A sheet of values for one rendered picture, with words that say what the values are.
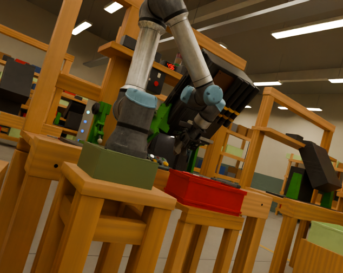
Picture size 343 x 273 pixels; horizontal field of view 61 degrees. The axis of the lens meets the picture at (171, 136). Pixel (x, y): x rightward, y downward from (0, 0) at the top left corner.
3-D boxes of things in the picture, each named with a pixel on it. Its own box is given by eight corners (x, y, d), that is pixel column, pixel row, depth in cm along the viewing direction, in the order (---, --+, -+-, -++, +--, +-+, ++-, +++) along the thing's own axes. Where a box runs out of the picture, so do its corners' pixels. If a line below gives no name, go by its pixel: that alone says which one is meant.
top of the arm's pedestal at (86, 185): (174, 210, 97) (177, 199, 97) (80, 194, 80) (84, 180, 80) (135, 187, 124) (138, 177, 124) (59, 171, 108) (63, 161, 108)
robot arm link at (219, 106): (210, 89, 129) (225, 98, 132) (196, 108, 134) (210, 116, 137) (213, 97, 123) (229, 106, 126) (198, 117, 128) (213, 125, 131)
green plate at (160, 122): (163, 141, 171) (180, 111, 175) (153, 134, 167) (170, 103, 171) (154, 138, 180) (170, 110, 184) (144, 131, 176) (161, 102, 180)
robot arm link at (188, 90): (195, 82, 118) (216, 94, 122) (183, 85, 129) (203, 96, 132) (187, 99, 117) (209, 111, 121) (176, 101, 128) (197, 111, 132)
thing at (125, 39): (143, 54, 191) (146, 44, 191) (122, 44, 183) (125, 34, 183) (138, 56, 197) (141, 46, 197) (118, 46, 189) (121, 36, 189)
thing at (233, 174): (240, 212, 803) (262, 132, 816) (171, 199, 664) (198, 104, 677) (226, 205, 847) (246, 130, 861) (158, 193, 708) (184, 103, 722)
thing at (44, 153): (267, 219, 193) (273, 197, 194) (27, 175, 112) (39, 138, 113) (251, 213, 205) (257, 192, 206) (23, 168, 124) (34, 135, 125)
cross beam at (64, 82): (208, 141, 249) (210, 130, 249) (53, 85, 179) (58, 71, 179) (204, 140, 253) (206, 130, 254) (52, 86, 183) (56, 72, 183)
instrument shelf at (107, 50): (217, 97, 222) (218, 92, 223) (110, 46, 174) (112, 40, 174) (197, 97, 243) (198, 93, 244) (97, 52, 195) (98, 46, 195)
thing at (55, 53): (212, 179, 245) (243, 70, 250) (22, 130, 164) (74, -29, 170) (206, 177, 252) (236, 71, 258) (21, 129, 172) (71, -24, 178)
